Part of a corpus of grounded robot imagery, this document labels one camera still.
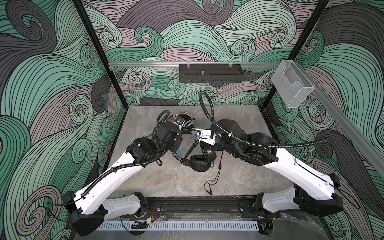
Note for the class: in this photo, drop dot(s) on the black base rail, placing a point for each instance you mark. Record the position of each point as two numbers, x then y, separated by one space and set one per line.
237 206

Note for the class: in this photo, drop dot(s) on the aluminium rail right wall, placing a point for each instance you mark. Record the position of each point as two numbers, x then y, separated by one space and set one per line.
347 107

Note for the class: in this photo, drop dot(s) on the aluminium rail back wall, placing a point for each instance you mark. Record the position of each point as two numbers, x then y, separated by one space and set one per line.
166 64

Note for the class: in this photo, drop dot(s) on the black blue headphones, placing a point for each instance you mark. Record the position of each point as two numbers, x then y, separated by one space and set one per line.
198 163

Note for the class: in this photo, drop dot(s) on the aluminium rail wall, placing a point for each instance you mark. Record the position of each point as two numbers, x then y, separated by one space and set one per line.
347 107
166 64

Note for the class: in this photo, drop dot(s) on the clear plastic wall bin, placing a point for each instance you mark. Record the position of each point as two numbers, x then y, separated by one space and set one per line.
292 83

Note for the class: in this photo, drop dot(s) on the white black headphones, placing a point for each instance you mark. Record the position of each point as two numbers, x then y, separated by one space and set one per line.
189 119

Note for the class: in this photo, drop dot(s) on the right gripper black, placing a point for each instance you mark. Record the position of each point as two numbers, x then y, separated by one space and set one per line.
219 146

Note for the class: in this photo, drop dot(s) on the white slotted cable duct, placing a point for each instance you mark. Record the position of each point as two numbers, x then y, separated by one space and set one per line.
184 226

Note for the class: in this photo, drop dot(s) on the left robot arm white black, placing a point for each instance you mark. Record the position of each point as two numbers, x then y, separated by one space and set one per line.
91 206

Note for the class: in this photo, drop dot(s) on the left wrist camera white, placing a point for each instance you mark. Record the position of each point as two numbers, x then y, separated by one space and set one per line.
180 122

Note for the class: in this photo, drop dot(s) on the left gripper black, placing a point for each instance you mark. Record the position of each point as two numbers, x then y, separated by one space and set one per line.
176 144

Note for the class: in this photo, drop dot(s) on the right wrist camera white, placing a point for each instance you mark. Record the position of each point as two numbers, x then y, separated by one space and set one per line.
202 135

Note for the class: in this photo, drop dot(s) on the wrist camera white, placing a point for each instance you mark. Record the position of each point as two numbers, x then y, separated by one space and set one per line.
202 135
180 122

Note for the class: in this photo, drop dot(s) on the black perforated metal tray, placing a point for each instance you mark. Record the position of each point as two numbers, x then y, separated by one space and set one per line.
211 74

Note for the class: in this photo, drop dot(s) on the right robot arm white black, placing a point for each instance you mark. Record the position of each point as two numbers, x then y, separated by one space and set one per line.
312 192

